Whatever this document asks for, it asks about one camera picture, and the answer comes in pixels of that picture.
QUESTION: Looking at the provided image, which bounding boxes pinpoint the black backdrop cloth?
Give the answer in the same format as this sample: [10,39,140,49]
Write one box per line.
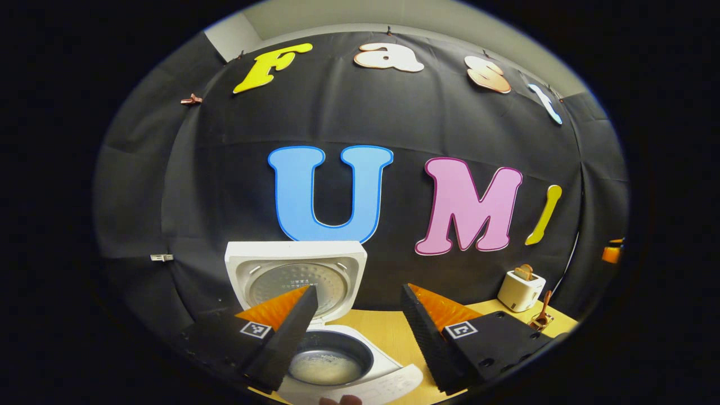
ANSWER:
[93,31,629,349]

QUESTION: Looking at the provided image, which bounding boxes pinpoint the white toaster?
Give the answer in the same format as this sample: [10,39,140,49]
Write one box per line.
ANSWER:
[497,269,547,313]

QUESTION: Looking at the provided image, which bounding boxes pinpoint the white rice cooker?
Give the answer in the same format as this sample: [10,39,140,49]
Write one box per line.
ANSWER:
[224,241,424,405]

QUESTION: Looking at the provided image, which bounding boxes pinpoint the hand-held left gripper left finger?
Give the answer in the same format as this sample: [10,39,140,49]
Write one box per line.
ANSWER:
[180,284,320,394]

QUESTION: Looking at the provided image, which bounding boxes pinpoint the brown wooden spoon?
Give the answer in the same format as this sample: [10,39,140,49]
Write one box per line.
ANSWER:
[532,290,554,330]

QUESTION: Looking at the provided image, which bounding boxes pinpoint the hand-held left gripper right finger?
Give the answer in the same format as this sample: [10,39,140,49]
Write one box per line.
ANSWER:
[400,283,555,396]

